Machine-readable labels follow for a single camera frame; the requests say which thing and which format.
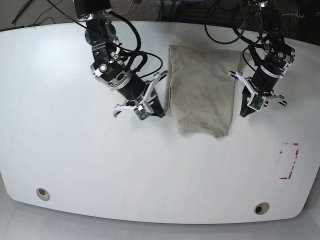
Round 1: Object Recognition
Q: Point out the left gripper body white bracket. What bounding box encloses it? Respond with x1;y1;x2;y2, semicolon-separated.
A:
228;71;288;108

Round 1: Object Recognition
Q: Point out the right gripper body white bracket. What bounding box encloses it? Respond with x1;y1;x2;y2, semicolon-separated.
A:
113;70;168;117

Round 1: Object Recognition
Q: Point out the beige t-shirt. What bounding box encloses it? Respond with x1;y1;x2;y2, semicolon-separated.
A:
165;45;246;139

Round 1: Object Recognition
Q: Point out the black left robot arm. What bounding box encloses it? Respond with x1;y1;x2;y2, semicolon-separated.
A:
228;0;295;118

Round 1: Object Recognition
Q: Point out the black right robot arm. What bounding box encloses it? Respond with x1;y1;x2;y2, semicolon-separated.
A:
70;0;168;121

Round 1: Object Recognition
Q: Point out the red tape rectangle marking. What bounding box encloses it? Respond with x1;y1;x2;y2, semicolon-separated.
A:
277;142;300;180

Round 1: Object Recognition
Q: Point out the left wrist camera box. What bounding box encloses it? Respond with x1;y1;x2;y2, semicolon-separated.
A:
247;94;266;112

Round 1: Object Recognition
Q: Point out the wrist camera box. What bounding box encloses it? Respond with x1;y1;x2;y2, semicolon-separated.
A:
247;94;266;112
133;104;152;121

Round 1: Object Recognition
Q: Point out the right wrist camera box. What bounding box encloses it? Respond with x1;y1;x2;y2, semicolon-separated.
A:
133;104;152;121

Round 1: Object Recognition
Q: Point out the right table cable grommet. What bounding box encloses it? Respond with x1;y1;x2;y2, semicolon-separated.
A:
254;202;270;215

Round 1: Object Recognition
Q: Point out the table cable grommet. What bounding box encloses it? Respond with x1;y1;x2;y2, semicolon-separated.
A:
254;202;270;215
36;188;51;202

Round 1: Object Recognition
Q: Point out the yellow cable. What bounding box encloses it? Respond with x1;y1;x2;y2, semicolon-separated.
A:
117;0;133;16

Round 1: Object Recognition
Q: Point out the left table cable grommet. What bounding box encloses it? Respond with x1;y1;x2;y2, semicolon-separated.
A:
36;188;51;202

